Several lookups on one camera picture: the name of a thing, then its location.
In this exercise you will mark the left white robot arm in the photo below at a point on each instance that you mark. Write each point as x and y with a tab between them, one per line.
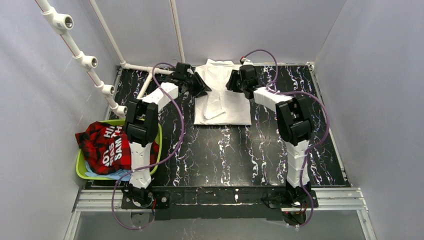
141	126

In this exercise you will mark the red black plaid cloth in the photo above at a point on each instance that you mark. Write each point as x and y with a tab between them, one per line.
106	148

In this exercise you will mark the blue cloth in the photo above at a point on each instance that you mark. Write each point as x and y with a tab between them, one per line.
110	176

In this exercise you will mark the green plastic basket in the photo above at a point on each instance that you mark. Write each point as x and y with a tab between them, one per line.
84	172

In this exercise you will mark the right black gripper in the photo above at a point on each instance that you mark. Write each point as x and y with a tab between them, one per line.
235	81

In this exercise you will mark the white cloth sheet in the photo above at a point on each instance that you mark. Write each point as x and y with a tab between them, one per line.
220	106

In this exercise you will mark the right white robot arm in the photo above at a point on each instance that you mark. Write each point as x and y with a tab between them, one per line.
294	127

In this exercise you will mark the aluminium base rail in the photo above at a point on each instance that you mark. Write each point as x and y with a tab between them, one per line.
328	198

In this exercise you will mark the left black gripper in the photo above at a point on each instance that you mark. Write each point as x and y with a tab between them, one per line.
194	84

